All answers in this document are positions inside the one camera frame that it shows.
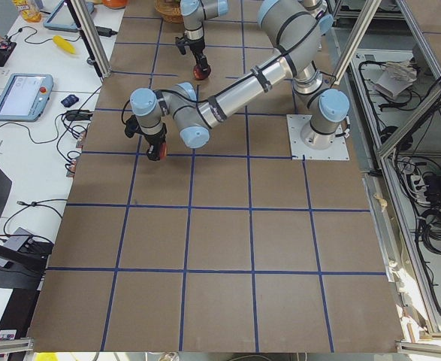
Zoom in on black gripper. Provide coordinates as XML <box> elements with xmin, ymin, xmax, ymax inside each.
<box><xmin>189</xmin><ymin>41</ymin><xmax>207</xmax><ymax>64</ymax></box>
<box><xmin>143</xmin><ymin>129</ymin><xmax>167</xmax><ymax>150</ymax></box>

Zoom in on dark red apple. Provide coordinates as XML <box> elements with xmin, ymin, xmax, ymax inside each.
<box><xmin>193</xmin><ymin>64</ymin><xmax>211</xmax><ymax>80</ymax></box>

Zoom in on wicker basket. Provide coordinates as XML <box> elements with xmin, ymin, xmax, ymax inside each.
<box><xmin>154</xmin><ymin>0</ymin><xmax>183</xmax><ymax>24</ymax></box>

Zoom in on dark blue pouch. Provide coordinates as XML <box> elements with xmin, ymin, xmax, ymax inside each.
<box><xmin>61</xmin><ymin>94</ymin><xmax>79</xmax><ymax>108</ymax></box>

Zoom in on yellow corn toy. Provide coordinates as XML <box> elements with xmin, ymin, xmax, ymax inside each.
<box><xmin>52</xmin><ymin>35</ymin><xmax>77</xmax><ymax>56</ymax></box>

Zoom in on teach pendant tablet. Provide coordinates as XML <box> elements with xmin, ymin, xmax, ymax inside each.
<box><xmin>0</xmin><ymin>73</ymin><xmax>54</xmax><ymax>122</ymax></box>

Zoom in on black monitor stand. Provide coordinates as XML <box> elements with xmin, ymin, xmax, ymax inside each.
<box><xmin>0</xmin><ymin>169</ymin><xmax>53</xmax><ymax>290</ymax></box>

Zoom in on black cables on desk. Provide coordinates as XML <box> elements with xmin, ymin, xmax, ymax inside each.
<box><xmin>0</xmin><ymin>88</ymin><xmax>103</xmax><ymax>181</ymax></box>

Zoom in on aluminium frame post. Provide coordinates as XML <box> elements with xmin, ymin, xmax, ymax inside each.
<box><xmin>66</xmin><ymin>0</ymin><xmax>111</xmax><ymax>79</ymax></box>

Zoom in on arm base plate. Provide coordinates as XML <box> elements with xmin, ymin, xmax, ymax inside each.
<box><xmin>286</xmin><ymin>114</ymin><xmax>349</xmax><ymax>161</ymax></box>

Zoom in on power strip with cables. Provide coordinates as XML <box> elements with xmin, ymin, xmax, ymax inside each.
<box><xmin>406</xmin><ymin>174</ymin><xmax>441</xmax><ymax>207</ymax></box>

